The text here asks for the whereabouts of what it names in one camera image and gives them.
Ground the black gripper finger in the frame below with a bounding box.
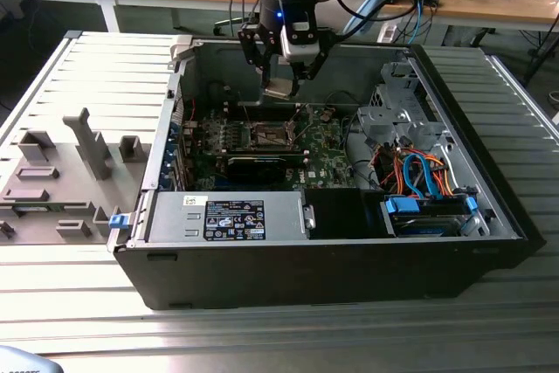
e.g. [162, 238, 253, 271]
[291, 34, 329, 95]
[238, 23, 275, 88]

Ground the silver green CPU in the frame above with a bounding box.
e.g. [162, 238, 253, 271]
[260, 78, 294, 100]

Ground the CPU socket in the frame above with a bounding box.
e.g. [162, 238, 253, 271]
[249, 120, 302, 149]

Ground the white adapter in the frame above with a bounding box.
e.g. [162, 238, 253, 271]
[377, 22, 399, 44]

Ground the green motherboard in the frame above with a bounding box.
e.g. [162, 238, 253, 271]
[181, 104, 357, 193]

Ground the metal drive cage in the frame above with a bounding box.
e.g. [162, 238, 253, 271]
[355, 60, 458, 160]

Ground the black graphics card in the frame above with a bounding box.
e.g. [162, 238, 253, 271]
[226, 155, 287, 184]

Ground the black plastic shroud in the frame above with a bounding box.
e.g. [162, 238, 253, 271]
[303, 188, 385, 241]

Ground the grey power supply unit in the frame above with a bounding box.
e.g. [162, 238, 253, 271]
[146, 191, 307, 243]

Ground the hard disk in blue carrier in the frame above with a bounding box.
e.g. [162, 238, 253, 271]
[379, 196, 480, 238]

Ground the black PC case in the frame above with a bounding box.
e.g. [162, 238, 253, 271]
[107, 36, 547, 311]

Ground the grey parts rack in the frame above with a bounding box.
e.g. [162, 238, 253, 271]
[0, 106, 154, 245]

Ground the green RAM stick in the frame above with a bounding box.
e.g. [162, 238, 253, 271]
[15, 204, 62, 213]

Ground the grey rounded object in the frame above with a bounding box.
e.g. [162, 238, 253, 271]
[0, 345, 60, 373]

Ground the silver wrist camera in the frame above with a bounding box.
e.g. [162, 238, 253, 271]
[280, 21, 319, 63]

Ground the orange wire bundle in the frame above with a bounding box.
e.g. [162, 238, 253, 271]
[373, 149, 459, 197]

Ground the blue wire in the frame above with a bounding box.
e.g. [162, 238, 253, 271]
[401, 152, 443, 200]

